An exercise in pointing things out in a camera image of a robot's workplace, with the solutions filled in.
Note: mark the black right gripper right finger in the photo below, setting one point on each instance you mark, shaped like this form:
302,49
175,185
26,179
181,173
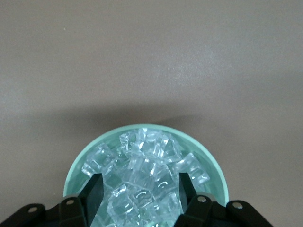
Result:
185,191

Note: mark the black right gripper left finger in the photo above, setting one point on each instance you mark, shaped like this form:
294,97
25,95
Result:
94,194

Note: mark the clear ice cubes pile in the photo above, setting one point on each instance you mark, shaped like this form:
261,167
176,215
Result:
146,170

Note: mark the pale green bowl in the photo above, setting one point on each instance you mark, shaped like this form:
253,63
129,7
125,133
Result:
75,170

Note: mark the brown table cover mat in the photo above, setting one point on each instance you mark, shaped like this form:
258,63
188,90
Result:
151,59

